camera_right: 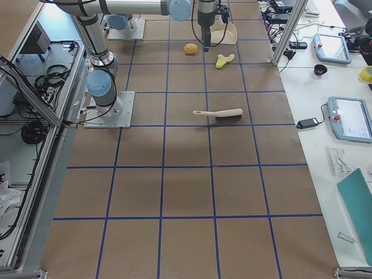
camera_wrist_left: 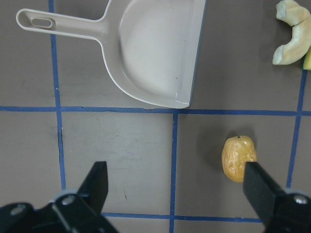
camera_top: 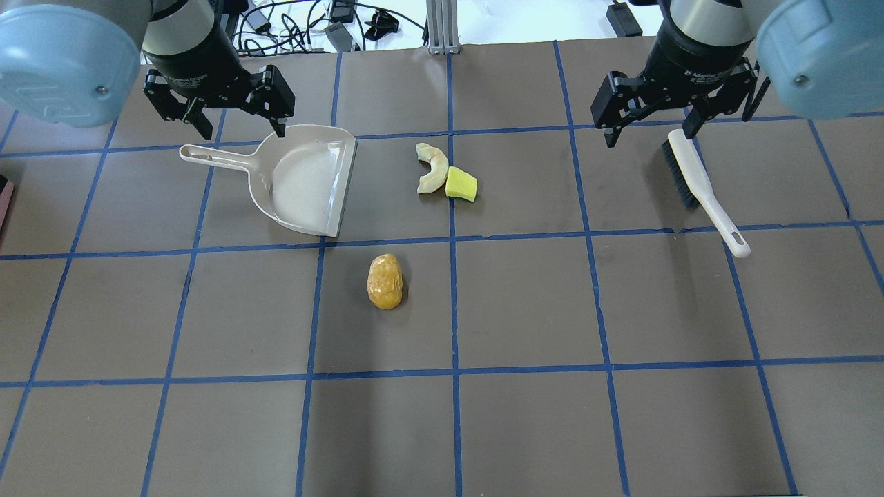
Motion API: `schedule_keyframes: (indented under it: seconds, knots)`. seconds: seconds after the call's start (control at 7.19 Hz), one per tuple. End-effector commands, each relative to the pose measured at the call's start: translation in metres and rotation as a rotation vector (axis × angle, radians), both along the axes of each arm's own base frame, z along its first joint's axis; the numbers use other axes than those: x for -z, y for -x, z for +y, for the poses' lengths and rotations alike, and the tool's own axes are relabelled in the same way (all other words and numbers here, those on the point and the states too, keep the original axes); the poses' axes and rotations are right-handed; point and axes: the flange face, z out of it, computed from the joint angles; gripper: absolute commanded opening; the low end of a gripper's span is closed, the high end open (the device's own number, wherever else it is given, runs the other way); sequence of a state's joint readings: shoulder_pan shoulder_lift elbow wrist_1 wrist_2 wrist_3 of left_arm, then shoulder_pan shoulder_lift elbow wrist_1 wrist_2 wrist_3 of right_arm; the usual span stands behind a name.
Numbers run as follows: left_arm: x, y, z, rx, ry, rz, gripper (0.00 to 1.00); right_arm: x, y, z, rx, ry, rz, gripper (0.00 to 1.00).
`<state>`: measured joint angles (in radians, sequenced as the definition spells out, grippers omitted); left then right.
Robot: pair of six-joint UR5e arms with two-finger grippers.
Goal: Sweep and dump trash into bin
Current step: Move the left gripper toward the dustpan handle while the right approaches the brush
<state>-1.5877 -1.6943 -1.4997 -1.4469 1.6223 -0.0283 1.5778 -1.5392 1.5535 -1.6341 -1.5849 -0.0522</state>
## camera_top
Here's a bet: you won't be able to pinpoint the pale curved peel piece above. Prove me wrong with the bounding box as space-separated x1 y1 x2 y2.
416 142 450 195

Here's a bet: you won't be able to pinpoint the tangled black cables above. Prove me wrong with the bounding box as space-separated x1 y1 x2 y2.
224 0 425 55

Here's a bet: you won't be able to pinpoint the black clip object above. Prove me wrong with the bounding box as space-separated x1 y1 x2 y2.
364 9 401 41

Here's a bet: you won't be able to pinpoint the aluminium frame post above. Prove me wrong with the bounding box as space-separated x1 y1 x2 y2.
426 0 461 55

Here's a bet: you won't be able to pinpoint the white hand brush black bristles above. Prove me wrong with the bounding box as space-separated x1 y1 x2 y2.
661 128 751 258

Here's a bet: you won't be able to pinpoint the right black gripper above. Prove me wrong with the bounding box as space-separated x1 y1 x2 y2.
591 26 771 148

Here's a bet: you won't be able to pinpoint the grey power adapter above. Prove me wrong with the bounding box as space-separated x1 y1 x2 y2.
323 22 361 52

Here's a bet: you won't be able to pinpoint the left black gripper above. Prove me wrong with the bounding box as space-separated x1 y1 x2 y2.
143 28 296 139

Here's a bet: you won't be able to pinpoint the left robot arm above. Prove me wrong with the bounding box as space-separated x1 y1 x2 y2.
1 1 296 139

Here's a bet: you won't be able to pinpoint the black power adapter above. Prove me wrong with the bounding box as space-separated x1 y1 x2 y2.
605 1 643 38

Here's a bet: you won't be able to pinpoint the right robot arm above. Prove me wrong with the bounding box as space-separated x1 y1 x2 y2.
590 1 883 147

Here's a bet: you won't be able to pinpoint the orange crumpled potato-like lump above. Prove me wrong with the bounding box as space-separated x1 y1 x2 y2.
367 253 403 309

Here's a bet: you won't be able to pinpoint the yellow green sponge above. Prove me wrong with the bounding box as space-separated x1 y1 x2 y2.
445 166 478 202

